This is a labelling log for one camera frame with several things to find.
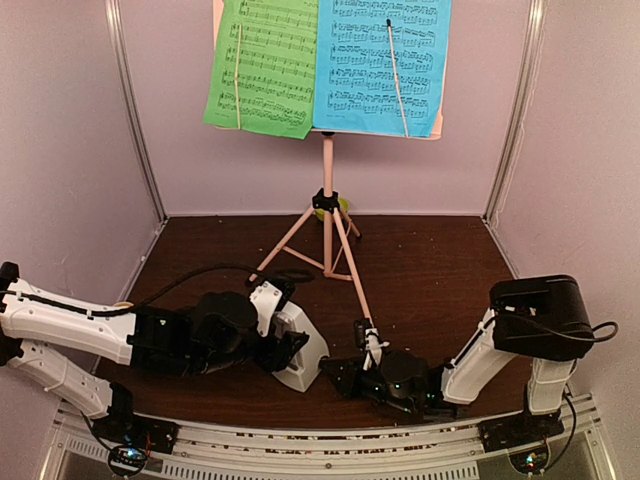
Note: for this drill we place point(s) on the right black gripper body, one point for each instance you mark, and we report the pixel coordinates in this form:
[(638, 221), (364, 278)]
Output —
[(358, 389)]

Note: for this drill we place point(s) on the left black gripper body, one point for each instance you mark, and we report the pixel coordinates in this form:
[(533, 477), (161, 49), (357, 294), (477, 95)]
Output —
[(270, 359)]

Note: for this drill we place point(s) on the white metronome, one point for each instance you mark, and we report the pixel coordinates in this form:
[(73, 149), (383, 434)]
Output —
[(299, 372)]

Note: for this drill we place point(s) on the pink folding music stand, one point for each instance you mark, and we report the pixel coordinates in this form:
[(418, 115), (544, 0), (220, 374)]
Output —
[(338, 260)]

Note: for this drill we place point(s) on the green sheet music paper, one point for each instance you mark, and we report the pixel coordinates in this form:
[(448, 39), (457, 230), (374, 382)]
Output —
[(263, 74)]

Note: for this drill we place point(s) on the blue sheet music paper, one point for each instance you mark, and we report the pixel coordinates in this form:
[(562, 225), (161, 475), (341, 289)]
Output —
[(380, 66)]

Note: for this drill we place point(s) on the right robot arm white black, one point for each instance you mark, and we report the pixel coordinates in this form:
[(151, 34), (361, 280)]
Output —
[(543, 318)]

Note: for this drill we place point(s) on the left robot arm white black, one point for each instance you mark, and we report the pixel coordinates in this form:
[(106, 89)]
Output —
[(220, 331)]

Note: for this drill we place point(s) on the yellow-green plastic bowl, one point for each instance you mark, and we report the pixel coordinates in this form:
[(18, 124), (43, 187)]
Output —
[(344, 207)]

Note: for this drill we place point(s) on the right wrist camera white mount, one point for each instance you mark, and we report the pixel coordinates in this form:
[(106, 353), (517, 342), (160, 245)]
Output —
[(368, 340)]

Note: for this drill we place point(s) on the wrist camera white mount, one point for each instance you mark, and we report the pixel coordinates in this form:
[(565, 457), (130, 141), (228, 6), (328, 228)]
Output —
[(368, 340), (269, 300)]

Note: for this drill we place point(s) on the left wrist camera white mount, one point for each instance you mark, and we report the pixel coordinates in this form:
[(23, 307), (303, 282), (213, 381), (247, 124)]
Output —
[(269, 300)]

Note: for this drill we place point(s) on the front aluminium rail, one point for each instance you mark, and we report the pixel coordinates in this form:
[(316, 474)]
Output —
[(436, 451)]

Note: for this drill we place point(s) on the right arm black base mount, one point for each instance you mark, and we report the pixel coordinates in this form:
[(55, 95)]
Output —
[(519, 429)]

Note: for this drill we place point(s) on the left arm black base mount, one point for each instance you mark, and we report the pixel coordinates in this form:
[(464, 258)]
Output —
[(123, 426)]

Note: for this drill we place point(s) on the right aluminium corner post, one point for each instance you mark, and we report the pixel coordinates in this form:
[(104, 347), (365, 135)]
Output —
[(523, 92)]

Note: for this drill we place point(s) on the aluminium corner post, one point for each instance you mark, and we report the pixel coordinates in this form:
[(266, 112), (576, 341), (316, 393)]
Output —
[(118, 42), (523, 92)]

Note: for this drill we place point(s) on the left aluminium corner post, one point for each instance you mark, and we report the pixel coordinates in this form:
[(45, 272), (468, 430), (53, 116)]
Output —
[(118, 42)]

